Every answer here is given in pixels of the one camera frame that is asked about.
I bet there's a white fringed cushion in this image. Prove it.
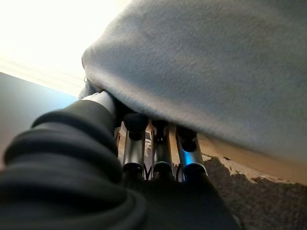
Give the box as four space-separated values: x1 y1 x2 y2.
78 0 307 185

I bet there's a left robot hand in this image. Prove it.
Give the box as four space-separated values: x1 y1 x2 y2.
0 92 243 230

